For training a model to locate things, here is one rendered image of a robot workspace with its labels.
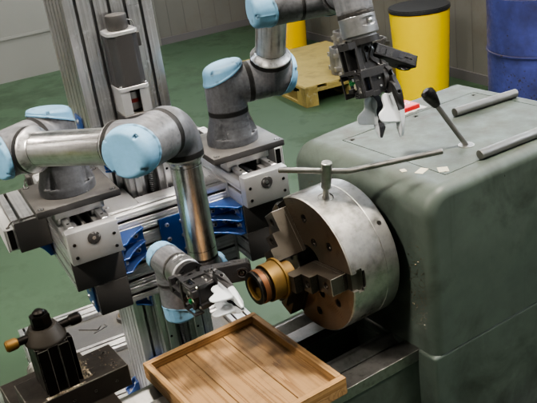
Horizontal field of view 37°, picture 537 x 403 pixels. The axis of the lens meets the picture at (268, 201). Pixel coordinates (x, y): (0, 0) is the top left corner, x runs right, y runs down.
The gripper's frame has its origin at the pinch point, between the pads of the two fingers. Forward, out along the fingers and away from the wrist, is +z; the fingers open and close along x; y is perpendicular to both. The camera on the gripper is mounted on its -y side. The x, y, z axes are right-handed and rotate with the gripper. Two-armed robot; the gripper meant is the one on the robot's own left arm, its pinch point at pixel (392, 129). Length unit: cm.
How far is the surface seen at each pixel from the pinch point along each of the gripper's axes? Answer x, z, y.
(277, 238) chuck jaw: -17.1, 16.5, 23.7
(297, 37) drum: -570, -22, -355
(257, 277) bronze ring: -13.8, 21.6, 32.4
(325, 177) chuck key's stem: -6.5, 5.6, 14.7
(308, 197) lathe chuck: -11.7, 9.3, 16.7
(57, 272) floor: -298, 63, 10
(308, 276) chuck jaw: -7.7, 23.9, 24.1
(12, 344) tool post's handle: -22, 17, 81
